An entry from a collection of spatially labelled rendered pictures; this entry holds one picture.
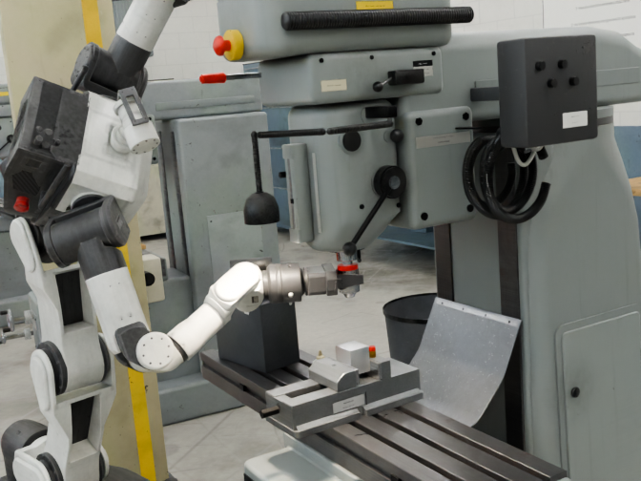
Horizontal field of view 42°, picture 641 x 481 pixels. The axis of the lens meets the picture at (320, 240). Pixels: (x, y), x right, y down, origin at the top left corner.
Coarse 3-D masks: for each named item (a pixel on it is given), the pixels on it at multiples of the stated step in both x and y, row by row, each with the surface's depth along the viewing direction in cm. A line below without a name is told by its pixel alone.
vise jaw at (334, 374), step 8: (320, 360) 195; (328, 360) 195; (336, 360) 194; (312, 368) 194; (320, 368) 192; (328, 368) 190; (336, 368) 188; (344, 368) 188; (352, 368) 187; (312, 376) 193; (320, 376) 190; (328, 376) 188; (336, 376) 186; (344, 376) 185; (352, 376) 186; (328, 384) 188; (336, 384) 185; (344, 384) 185; (352, 384) 186
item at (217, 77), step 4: (200, 76) 176; (204, 76) 176; (208, 76) 176; (212, 76) 177; (216, 76) 177; (220, 76) 178; (224, 76) 178; (228, 76) 179; (232, 76) 180; (236, 76) 180; (240, 76) 181; (244, 76) 181; (248, 76) 182; (252, 76) 182; (256, 76) 183; (260, 76) 183; (200, 80) 177; (204, 80) 176; (208, 80) 177; (212, 80) 177; (216, 80) 177; (220, 80) 178; (224, 80) 178
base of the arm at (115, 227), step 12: (96, 204) 178; (108, 204) 174; (60, 216) 178; (72, 216) 178; (108, 216) 171; (120, 216) 179; (48, 228) 173; (108, 228) 171; (120, 228) 176; (48, 240) 172; (120, 240) 173; (48, 252) 173; (60, 264) 174
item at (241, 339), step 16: (272, 304) 222; (288, 304) 225; (240, 320) 227; (256, 320) 221; (272, 320) 222; (288, 320) 226; (224, 336) 234; (240, 336) 228; (256, 336) 222; (272, 336) 223; (288, 336) 226; (224, 352) 236; (240, 352) 229; (256, 352) 224; (272, 352) 223; (288, 352) 227; (256, 368) 225; (272, 368) 223
